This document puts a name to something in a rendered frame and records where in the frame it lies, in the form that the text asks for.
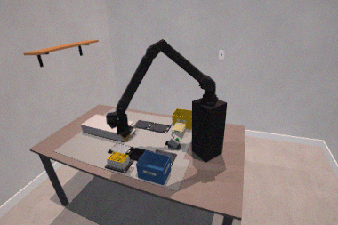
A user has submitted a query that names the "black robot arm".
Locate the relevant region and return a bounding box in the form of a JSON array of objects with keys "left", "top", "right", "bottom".
[{"left": 106, "top": 39, "right": 219, "bottom": 132}]

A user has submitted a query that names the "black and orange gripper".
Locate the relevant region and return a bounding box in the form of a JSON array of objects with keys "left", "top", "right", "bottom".
[{"left": 117, "top": 122, "right": 133, "bottom": 142}]

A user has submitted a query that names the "yellow open-top bin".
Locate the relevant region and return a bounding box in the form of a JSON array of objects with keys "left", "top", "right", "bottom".
[{"left": 172, "top": 108, "right": 192, "bottom": 130}]

